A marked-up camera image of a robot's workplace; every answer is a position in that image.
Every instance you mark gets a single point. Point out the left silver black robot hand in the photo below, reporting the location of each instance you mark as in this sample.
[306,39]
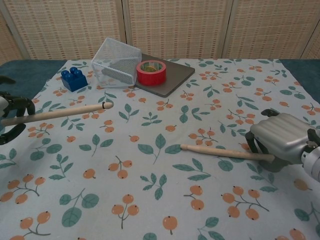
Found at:
[22,103]

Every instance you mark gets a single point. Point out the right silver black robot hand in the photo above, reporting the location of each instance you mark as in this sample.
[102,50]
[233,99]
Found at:
[277,140]

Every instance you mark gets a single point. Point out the plain wooden drumstick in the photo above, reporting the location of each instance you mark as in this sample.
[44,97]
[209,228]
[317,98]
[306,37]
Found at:
[220,151]

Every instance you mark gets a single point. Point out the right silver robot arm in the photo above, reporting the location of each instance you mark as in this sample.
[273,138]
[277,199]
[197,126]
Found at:
[312,165]

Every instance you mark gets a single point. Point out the blue toy building brick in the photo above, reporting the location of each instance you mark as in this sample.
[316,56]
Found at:
[75,82]

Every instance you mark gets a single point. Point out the woven bamboo screen panel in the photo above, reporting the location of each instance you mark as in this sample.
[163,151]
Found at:
[270,27]
[175,27]
[7,45]
[313,50]
[70,27]

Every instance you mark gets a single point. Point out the grey closed laptop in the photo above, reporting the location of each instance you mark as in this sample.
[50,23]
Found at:
[175,80]

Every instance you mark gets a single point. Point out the floral leaf berry tablecloth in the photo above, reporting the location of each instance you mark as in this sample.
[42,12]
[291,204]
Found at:
[160,162]

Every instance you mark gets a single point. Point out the red tape roll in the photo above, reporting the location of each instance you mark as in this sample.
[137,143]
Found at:
[152,78]

